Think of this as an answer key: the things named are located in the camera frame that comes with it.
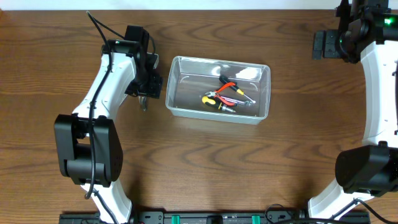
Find silver wrench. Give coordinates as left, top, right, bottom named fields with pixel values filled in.
left=205, top=91, right=254, bottom=106

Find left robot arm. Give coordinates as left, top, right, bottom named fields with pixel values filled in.
left=54, top=26, right=163, bottom=223

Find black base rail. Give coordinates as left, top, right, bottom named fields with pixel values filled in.
left=58, top=210, right=371, bottom=224

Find clear plastic container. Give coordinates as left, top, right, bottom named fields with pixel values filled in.
left=165, top=56, right=271, bottom=124

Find slim black yellow screwdriver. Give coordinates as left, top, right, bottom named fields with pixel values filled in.
left=217, top=75, right=255, bottom=103

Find small black orange hammer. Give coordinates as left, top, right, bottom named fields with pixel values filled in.
left=139, top=96, right=148, bottom=111

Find stubby yellow black screwdriver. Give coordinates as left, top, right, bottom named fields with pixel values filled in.
left=201, top=96, right=236, bottom=113

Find red handled pliers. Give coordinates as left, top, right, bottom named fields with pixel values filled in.
left=205, top=81, right=239, bottom=107

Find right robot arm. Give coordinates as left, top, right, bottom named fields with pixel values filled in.
left=306, top=0, right=397, bottom=223

